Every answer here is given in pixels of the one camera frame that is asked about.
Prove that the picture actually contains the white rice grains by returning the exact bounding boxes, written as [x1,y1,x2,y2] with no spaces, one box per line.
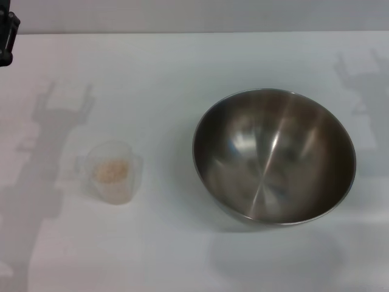
[92,159,130,184]

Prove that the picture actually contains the clear plastic measuring cup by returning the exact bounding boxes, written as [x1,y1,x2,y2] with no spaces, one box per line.
[75,140,144,206]

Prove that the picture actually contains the stainless steel mixing bowl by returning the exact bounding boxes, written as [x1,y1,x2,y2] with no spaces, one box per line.
[191,88,357,229]

